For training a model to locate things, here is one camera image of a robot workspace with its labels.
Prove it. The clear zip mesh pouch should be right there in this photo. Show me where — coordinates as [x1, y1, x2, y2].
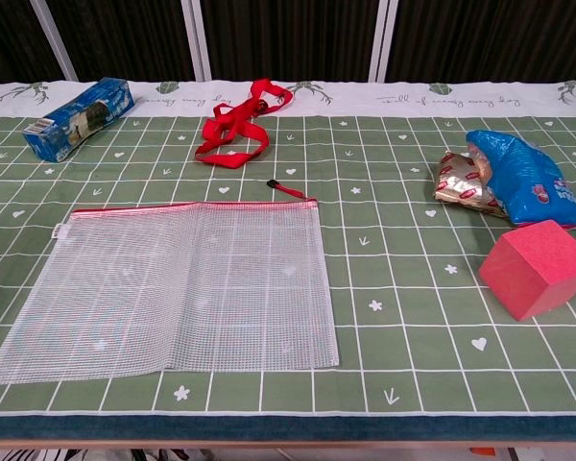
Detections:
[0, 180, 341, 387]

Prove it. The blue snack bag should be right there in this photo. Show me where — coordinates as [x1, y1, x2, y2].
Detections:
[465, 129, 576, 231]

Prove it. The green grid tablecloth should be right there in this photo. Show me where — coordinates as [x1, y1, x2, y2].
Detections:
[0, 79, 576, 419]

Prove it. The blue rectangular carton box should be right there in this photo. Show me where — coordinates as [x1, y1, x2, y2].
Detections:
[22, 77, 135, 163]

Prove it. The pink foam cube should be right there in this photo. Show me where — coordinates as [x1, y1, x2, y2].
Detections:
[477, 219, 576, 322]

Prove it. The red ribbon lanyard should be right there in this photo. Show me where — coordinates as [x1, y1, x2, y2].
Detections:
[194, 79, 295, 170]

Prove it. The white partition post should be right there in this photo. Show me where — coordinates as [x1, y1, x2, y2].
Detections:
[367, 0, 399, 82]
[180, 0, 212, 82]
[28, 0, 81, 82]

